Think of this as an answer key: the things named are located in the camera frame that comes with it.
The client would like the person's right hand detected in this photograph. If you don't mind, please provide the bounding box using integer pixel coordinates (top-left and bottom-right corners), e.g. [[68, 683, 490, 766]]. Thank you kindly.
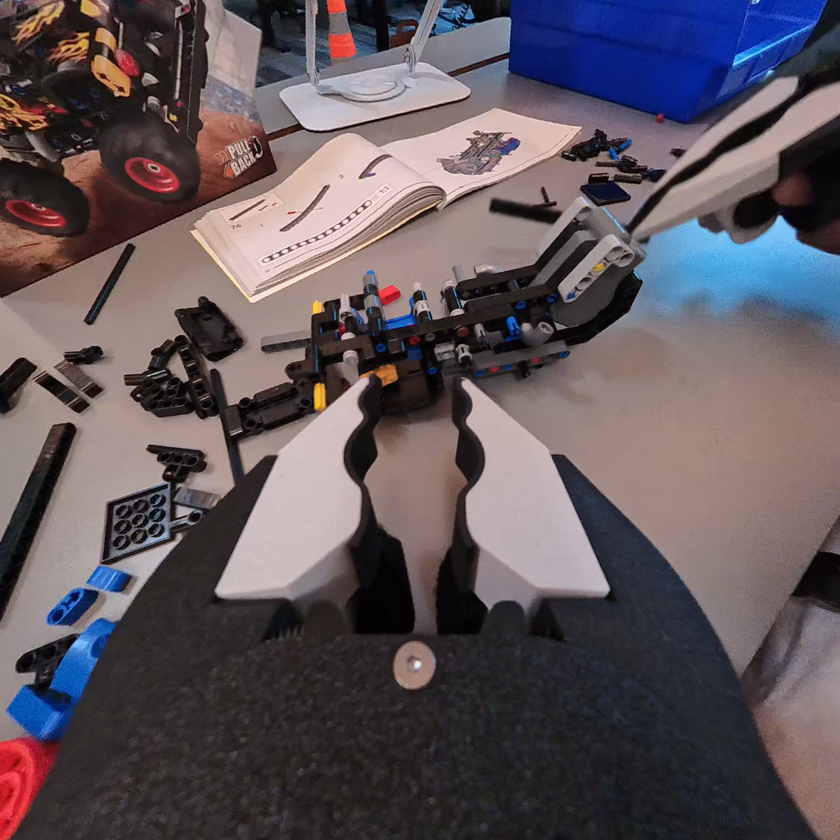
[[771, 174, 840, 257]]

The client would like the small blue lego connector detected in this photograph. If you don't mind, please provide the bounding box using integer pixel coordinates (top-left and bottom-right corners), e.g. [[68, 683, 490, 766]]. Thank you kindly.
[[46, 587, 99, 626]]

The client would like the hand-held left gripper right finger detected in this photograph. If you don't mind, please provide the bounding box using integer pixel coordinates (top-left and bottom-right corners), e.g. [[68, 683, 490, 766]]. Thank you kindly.
[[436, 377, 611, 634]]

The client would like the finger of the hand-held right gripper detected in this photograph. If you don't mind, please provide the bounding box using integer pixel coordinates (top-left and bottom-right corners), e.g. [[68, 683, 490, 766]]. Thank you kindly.
[[631, 82, 840, 244], [630, 73, 805, 227]]

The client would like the long thin black lego axle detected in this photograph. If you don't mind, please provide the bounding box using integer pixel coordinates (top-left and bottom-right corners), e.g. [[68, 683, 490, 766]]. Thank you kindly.
[[84, 243, 136, 326]]

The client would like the short black lego axle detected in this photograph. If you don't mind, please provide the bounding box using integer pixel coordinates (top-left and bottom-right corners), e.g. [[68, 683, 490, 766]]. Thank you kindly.
[[489, 196, 559, 225]]

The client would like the blue plastic bin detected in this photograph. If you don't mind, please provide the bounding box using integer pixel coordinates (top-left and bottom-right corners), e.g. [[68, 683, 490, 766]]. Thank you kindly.
[[508, 0, 829, 126]]

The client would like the red lego wheel hub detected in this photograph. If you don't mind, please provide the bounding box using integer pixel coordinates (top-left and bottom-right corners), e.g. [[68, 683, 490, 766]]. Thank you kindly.
[[0, 738, 59, 840]]

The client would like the short black lego beam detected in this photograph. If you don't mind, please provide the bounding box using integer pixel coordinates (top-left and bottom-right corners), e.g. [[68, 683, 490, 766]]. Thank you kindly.
[[146, 444, 207, 483]]

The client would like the white document stand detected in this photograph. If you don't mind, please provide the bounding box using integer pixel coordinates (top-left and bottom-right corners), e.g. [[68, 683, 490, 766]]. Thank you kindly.
[[279, 0, 472, 132]]

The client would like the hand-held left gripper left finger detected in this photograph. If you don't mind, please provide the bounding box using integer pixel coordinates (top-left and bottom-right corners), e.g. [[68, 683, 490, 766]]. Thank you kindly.
[[215, 375, 416, 634]]

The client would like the orange traffic cone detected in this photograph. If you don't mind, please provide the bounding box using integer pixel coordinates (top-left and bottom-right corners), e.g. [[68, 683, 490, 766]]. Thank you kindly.
[[326, 0, 357, 61]]

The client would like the glossy dark lego tile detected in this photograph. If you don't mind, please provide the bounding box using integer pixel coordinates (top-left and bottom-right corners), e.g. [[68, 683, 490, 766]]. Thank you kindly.
[[54, 360, 104, 399], [33, 371, 91, 414]]

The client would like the black lego liftarm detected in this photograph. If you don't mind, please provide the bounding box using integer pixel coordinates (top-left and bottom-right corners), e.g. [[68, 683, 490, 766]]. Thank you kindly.
[[16, 633, 81, 690]]

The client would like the pile of small black pins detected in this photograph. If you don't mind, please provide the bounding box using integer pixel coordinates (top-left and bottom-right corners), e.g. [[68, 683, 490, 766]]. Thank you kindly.
[[560, 128, 667, 186]]

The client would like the black lego panel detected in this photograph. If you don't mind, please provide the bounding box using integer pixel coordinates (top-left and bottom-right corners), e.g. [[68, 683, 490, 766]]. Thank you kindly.
[[174, 297, 245, 362]]

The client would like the pile of black lego pieces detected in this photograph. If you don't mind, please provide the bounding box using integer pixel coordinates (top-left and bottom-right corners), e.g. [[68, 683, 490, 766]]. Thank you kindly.
[[123, 335, 221, 421]]

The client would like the lego truck chassis model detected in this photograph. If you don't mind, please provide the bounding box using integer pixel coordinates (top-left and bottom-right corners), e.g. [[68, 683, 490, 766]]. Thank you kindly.
[[223, 197, 645, 437]]

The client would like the monster truck lego box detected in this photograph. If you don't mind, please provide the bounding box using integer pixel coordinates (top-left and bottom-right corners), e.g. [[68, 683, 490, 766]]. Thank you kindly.
[[0, 0, 278, 298]]

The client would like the open instruction booklet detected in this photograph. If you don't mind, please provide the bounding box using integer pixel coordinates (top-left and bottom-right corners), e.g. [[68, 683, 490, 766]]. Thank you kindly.
[[190, 108, 583, 304]]

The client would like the large blue lego panel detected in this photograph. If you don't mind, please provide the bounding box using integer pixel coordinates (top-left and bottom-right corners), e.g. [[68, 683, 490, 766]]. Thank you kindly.
[[7, 617, 118, 742]]

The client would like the long black lego beam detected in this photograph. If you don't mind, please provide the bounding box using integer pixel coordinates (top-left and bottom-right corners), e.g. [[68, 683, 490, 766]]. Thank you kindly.
[[0, 422, 77, 621]]

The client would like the black square lego plate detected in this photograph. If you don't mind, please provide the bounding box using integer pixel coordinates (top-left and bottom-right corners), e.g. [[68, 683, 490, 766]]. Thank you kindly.
[[101, 483, 177, 565]]

